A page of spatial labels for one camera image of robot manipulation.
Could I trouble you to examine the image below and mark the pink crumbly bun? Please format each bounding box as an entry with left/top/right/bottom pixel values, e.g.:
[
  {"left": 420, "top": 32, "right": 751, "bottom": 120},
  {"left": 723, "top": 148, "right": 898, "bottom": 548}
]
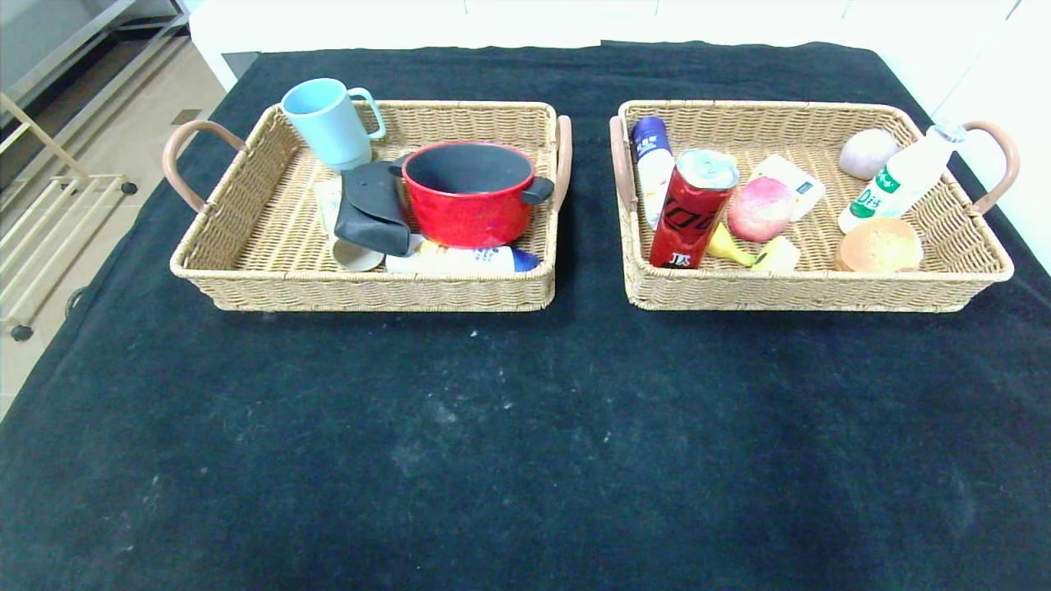
[{"left": 835, "top": 217, "right": 925, "bottom": 273}]

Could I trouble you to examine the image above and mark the red soda can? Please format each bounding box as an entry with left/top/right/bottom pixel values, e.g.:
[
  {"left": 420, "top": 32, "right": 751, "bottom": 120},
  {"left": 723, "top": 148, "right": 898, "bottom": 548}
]
[{"left": 649, "top": 149, "right": 741, "bottom": 271}]

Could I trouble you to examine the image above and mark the white bottle dark blue cap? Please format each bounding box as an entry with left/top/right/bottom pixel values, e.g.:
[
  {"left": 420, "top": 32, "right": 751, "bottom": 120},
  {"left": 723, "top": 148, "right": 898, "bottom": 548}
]
[{"left": 631, "top": 117, "right": 676, "bottom": 230}]

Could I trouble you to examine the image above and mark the yellow banana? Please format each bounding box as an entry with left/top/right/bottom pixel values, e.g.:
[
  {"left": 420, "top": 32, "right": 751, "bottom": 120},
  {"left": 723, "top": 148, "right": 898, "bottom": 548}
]
[{"left": 708, "top": 222, "right": 760, "bottom": 268}]

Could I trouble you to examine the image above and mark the white juice carton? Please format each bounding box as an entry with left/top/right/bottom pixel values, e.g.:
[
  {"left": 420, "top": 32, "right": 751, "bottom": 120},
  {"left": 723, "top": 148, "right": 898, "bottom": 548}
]
[{"left": 751, "top": 154, "right": 827, "bottom": 222}]

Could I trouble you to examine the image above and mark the red peach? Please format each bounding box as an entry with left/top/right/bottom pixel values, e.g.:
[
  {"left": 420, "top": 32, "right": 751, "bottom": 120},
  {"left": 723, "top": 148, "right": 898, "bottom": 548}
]
[{"left": 727, "top": 177, "right": 797, "bottom": 244}]

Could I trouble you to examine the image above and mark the beige paper cup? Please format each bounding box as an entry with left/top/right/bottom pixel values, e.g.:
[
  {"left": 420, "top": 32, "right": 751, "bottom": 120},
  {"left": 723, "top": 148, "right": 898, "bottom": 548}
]
[{"left": 331, "top": 238, "right": 385, "bottom": 273}]

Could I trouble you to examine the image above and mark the grey metal shelf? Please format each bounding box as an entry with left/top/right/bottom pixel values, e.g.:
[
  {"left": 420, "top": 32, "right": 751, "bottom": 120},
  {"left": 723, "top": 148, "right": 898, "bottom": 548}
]
[{"left": 0, "top": 0, "right": 190, "bottom": 108}]

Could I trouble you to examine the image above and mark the small yellow box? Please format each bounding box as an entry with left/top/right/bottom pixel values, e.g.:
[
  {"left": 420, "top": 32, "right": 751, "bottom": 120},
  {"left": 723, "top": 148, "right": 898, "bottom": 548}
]
[{"left": 754, "top": 236, "right": 801, "bottom": 274}]

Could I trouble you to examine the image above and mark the light blue mug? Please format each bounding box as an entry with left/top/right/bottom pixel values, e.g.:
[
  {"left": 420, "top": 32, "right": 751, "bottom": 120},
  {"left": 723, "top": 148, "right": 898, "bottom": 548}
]
[{"left": 281, "top": 79, "right": 387, "bottom": 173}]

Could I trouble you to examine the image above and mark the wicker basket with mug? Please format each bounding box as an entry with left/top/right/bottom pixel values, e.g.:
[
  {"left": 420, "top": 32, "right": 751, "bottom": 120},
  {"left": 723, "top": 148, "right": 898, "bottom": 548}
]
[{"left": 162, "top": 101, "right": 572, "bottom": 314}]

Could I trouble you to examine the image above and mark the wicker basket with banana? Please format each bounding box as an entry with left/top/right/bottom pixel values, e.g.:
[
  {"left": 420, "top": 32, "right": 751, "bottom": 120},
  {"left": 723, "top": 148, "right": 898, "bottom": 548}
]
[{"left": 608, "top": 100, "right": 1021, "bottom": 313}]

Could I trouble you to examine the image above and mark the light wooden rack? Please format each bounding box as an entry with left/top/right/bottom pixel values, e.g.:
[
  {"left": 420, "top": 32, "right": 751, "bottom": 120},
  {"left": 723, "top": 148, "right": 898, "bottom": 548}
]
[{"left": 0, "top": 94, "right": 138, "bottom": 341}]

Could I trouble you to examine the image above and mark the white background table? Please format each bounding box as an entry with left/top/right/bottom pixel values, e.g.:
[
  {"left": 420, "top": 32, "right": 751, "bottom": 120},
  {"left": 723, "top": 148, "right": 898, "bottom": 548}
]
[{"left": 187, "top": 0, "right": 871, "bottom": 93}]

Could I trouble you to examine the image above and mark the white bottle green label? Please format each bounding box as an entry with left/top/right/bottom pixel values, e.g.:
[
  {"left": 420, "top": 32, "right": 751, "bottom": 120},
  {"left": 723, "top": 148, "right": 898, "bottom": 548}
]
[{"left": 838, "top": 122, "right": 970, "bottom": 236}]

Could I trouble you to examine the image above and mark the red pot grey inside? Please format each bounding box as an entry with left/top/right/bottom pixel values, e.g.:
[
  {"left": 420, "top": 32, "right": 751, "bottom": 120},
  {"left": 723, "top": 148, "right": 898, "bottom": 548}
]
[{"left": 388, "top": 141, "right": 556, "bottom": 250}]

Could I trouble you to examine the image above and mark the white bottle with yellow print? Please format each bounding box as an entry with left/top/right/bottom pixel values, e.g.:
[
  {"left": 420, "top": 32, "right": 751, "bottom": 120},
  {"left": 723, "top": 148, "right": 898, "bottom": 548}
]
[{"left": 384, "top": 244, "right": 543, "bottom": 276}]

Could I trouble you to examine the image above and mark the small green white box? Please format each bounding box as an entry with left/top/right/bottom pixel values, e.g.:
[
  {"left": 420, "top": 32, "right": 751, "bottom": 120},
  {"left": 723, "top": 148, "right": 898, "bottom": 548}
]
[{"left": 314, "top": 178, "right": 344, "bottom": 233}]

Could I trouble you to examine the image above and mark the pale pink egg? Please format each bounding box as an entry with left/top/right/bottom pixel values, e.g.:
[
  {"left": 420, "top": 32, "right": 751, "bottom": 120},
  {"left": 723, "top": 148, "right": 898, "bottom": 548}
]
[{"left": 838, "top": 129, "right": 902, "bottom": 181}]

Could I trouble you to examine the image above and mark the black table cloth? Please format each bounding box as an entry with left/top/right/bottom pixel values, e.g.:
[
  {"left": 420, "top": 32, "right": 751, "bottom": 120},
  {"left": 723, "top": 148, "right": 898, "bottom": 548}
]
[{"left": 0, "top": 41, "right": 1051, "bottom": 591}]

